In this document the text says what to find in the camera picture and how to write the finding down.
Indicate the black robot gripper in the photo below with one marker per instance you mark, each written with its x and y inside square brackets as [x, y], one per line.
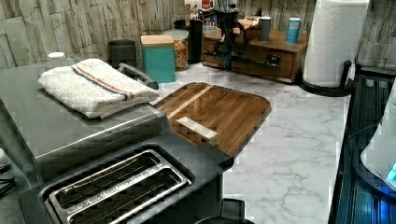
[227, 21]

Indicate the bamboo tea organizer box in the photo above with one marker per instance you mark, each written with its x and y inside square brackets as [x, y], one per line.
[275, 59]

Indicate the orange tea bag packets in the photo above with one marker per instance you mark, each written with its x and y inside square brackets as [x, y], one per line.
[250, 22]

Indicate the dark grey cylindrical tin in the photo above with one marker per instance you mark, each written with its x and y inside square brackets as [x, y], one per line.
[265, 28]

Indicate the glass jar with white lid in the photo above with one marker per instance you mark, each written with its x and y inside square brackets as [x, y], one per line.
[181, 48]

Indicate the blue cylindrical can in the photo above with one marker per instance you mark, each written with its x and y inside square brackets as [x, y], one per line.
[293, 30]

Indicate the wooden cutting board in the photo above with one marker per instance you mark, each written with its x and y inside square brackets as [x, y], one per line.
[233, 115]

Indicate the teal canister with wooden lid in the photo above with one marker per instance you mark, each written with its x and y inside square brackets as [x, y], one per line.
[159, 57]

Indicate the small light wooden block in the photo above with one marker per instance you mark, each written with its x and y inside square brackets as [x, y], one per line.
[197, 128]

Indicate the white paper towel roll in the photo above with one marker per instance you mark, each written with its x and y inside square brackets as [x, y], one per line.
[334, 38]

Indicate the dark grey round canister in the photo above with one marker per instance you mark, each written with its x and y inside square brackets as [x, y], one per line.
[122, 51]

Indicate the black paper towel holder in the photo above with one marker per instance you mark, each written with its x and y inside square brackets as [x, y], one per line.
[346, 86]

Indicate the black slot toaster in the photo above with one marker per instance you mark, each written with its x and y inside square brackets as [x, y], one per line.
[163, 180]

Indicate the white striped folded towel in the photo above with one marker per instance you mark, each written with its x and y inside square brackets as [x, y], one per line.
[95, 89]

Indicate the silver toaster oven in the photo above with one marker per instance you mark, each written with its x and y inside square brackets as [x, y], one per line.
[44, 138]

